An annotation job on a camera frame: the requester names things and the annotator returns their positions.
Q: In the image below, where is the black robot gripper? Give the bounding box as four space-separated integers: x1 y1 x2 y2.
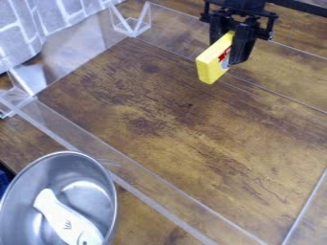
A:
199 0 279 65

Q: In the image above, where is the yellow butter block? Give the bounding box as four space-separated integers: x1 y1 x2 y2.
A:
195 31 235 84

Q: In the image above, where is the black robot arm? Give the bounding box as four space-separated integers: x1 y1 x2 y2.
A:
199 0 327 65

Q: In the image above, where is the clear acrylic barrier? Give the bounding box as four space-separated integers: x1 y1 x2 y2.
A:
0 1 152 120

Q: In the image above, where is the grey brick pattern cloth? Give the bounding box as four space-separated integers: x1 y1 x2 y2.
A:
0 0 126 75

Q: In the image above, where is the silver metal bowl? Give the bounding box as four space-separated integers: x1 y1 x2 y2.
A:
0 151 119 245

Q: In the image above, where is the blue object at edge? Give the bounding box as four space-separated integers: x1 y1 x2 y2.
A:
0 168 11 199

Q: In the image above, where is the cream wooden fish toy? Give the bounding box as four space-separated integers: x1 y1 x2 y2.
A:
33 189 104 245

